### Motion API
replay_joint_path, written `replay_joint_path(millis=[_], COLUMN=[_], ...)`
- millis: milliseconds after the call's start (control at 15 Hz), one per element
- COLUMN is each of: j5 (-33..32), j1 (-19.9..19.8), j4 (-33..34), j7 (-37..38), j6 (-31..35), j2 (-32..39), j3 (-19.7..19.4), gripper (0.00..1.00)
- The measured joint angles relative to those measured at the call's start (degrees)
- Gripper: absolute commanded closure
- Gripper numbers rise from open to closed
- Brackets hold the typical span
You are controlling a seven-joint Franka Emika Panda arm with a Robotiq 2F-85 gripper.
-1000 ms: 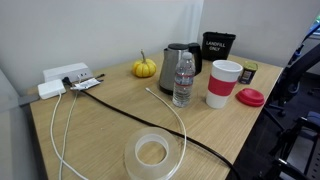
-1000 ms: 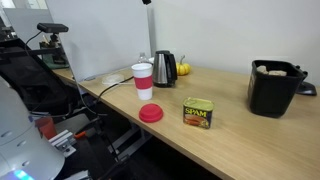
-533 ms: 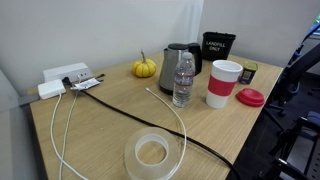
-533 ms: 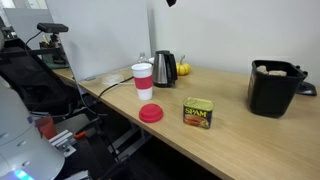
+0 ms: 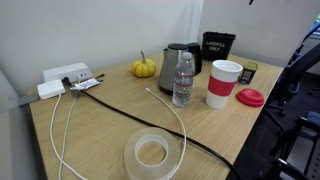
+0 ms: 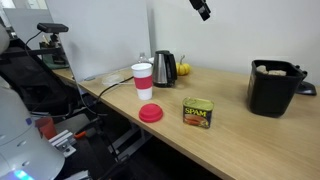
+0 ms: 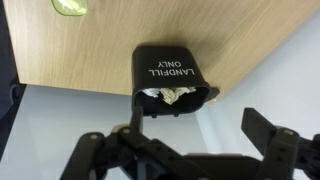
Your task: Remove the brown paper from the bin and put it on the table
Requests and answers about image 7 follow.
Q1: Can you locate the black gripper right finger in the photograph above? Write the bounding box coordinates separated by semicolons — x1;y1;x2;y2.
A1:
241;107;320;180

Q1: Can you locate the spam can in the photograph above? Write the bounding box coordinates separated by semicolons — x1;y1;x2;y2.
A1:
51;0;88;17

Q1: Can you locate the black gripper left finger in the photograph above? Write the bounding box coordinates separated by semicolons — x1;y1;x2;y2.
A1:
61;105;188;180

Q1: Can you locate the black stand base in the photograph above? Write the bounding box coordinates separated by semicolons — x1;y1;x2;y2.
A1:
208;87;221;103

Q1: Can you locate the brown paper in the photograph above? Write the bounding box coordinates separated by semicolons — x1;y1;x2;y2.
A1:
159;86;197;105

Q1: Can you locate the black landfill bin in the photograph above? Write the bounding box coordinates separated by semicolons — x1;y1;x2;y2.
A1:
130;44;214;119

